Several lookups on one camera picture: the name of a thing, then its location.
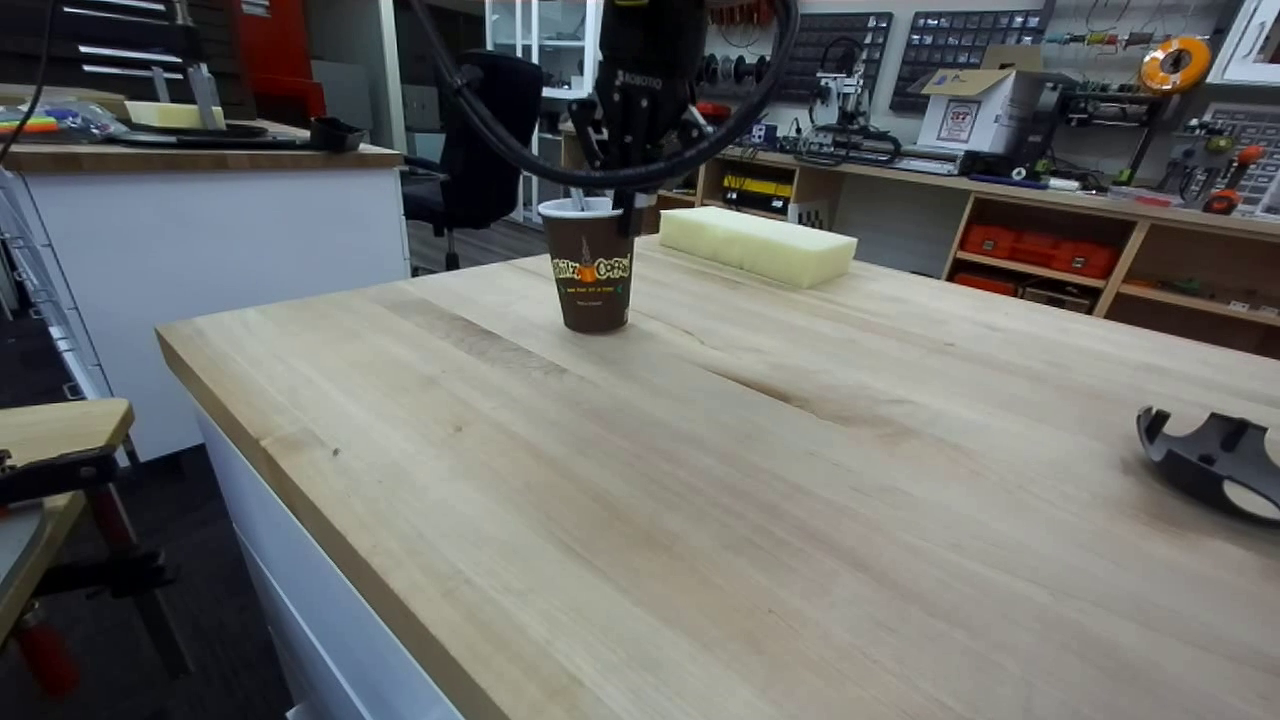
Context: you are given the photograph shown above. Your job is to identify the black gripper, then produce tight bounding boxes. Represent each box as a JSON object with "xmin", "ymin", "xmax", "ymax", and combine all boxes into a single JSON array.
[{"xmin": 566, "ymin": 21, "xmax": 713, "ymax": 242}]

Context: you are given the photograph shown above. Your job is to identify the brown paper coffee cup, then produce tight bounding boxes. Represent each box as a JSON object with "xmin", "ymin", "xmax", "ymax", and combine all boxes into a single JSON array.
[{"xmin": 535, "ymin": 198, "xmax": 641, "ymax": 337}]

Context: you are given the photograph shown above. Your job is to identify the white side counter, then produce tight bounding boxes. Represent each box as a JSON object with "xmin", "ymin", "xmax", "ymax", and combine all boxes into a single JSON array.
[{"xmin": 0, "ymin": 128, "xmax": 414, "ymax": 466}]

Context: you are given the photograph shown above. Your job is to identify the yellow black tool case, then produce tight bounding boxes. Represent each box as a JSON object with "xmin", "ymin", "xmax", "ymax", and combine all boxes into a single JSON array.
[{"xmin": 715, "ymin": 168, "xmax": 802, "ymax": 220}]

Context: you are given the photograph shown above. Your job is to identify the black office chair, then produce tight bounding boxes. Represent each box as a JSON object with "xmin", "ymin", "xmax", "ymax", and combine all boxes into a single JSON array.
[{"xmin": 399, "ymin": 47, "xmax": 551, "ymax": 273}]

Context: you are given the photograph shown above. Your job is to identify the pale yellow foam block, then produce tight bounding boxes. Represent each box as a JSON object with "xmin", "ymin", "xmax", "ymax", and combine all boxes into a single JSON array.
[{"xmin": 654, "ymin": 206, "xmax": 859, "ymax": 297}]

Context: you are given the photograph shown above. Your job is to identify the black pegboard panel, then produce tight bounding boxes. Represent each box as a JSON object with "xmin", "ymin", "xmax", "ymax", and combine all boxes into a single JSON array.
[
  {"xmin": 782, "ymin": 8, "xmax": 896, "ymax": 101},
  {"xmin": 886, "ymin": 8, "xmax": 1053, "ymax": 115}
]

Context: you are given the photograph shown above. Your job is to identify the small black desk object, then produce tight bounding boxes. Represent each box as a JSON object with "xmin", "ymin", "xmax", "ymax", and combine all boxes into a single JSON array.
[{"xmin": 303, "ymin": 111, "xmax": 367, "ymax": 156}]

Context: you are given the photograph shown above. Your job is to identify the cardboard box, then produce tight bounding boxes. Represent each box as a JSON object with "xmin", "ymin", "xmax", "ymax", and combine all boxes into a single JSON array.
[{"xmin": 912, "ymin": 62, "xmax": 1061, "ymax": 159}]

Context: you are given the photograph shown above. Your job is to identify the red tool cabinet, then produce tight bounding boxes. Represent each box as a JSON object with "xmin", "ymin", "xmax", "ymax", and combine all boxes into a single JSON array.
[{"xmin": 234, "ymin": 0, "xmax": 326, "ymax": 128}]

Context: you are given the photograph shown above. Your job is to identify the red storage bins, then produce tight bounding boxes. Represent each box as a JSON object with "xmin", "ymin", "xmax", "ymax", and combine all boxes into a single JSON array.
[{"xmin": 954, "ymin": 220, "xmax": 1123, "ymax": 286}]

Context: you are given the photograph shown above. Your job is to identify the flat papers stack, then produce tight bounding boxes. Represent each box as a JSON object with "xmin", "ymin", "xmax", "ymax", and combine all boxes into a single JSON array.
[{"xmin": 98, "ymin": 95, "xmax": 286, "ymax": 149}]

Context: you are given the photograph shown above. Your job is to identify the black drawer chest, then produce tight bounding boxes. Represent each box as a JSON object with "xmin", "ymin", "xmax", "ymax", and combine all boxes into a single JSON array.
[{"xmin": 46, "ymin": 0, "xmax": 192, "ymax": 89}]

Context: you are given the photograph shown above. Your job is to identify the orange tape roll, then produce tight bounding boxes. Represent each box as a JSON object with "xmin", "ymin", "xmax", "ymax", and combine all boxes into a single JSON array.
[{"xmin": 1135, "ymin": 33, "xmax": 1214, "ymax": 101}]

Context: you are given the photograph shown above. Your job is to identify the wooden robot cart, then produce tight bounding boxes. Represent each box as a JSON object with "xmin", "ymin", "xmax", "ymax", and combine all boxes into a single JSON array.
[{"xmin": 0, "ymin": 395, "xmax": 141, "ymax": 647}]

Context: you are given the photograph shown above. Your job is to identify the red black clamp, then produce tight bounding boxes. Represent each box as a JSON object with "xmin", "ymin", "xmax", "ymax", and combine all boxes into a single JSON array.
[{"xmin": 8, "ymin": 606, "xmax": 88, "ymax": 704}]

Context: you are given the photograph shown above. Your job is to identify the wooden wall workbench shelves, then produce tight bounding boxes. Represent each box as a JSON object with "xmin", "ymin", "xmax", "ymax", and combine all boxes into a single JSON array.
[{"xmin": 693, "ymin": 149, "xmax": 1280, "ymax": 361}]

